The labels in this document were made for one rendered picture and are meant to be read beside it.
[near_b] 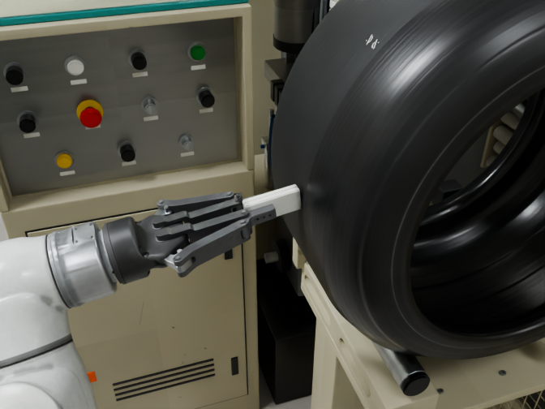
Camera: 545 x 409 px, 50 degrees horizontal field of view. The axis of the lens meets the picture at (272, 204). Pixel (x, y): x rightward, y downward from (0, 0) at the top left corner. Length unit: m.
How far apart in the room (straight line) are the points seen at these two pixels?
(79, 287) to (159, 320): 0.89
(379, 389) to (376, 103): 0.48
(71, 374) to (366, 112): 0.43
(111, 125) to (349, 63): 0.71
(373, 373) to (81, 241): 0.51
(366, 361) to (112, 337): 0.79
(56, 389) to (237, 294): 0.94
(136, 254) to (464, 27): 0.42
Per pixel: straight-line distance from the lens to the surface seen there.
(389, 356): 0.92
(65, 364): 0.70
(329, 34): 0.75
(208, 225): 0.69
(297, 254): 1.11
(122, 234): 0.68
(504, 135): 1.36
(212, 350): 1.68
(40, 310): 0.68
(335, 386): 1.50
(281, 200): 0.71
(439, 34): 0.63
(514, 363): 1.12
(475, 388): 1.06
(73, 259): 0.67
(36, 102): 1.25
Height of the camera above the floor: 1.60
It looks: 35 degrees down
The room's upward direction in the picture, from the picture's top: straight up
